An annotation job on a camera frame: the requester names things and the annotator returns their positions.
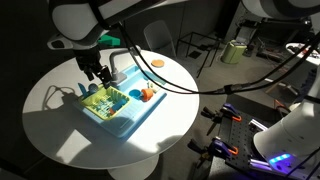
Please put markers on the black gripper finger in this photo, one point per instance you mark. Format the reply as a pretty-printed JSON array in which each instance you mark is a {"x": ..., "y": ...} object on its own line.
[
  {"x": 105, "y": 77},
  {"x": 89, "y": 75}
]

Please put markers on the blue orange clamp upper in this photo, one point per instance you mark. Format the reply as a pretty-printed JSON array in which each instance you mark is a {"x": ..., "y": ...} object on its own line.
[{"x": 227, "y": 111}]

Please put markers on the orange toy cup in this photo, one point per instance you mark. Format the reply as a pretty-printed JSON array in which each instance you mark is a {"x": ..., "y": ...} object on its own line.
[{"x": 147, "y": 94}]

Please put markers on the blue toy brush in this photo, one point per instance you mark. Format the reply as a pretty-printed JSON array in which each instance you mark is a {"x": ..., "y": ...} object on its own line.
[{"x": 87, "y": 91}]

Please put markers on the light blue toy sink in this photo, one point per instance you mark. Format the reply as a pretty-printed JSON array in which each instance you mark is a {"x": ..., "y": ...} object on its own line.
[{"x": 136, "y": 112}]

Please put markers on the blue toy bowl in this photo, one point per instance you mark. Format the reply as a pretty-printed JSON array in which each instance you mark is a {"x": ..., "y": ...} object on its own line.
[{"x": 135, "y": 93}]

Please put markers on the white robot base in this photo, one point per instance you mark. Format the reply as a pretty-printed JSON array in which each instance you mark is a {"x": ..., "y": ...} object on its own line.
[{"x": 290, "y": 147}]

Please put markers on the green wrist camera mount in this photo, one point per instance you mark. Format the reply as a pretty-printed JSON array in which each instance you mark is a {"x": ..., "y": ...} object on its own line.
[{"x": 109, "y": 40}]

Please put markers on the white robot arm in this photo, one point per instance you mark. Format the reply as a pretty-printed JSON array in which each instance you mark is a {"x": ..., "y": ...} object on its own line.
[{"x": 80, "y": 23}]

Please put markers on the orange toy plate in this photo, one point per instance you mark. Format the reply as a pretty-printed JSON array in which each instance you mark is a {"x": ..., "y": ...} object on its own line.
[{"x": 157, "y": 63}]

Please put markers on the grey chair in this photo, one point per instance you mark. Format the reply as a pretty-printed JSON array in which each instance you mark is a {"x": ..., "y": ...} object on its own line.
[{"x": 158, "y": 38}]

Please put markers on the yellow-green dish rack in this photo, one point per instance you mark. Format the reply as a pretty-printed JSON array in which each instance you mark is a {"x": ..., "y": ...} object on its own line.
[{"x": 100, "y": 102}]

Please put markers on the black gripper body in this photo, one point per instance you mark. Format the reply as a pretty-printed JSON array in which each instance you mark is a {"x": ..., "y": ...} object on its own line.
[{"x": 89, "y": 59}]

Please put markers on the black metal frame table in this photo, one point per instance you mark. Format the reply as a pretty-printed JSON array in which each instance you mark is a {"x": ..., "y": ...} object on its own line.
[{"x": 194, "y": 50}]

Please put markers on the blue orange clamp lower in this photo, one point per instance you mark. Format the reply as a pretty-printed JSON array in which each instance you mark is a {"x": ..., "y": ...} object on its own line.
[{"x": 217, "y": 148}]

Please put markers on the green stool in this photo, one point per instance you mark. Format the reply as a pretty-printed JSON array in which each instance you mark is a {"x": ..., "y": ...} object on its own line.
[{"x": 233, "y": 52}]

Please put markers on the blue orange clamp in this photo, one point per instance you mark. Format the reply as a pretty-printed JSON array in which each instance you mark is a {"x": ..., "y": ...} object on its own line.
[
  {"x": 227, "y": 111},
  {"x": 217, "y": 148}
]

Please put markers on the blue item in rack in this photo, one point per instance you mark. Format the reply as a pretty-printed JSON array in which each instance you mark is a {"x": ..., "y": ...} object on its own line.
[{"x": 117, "y": 106}]

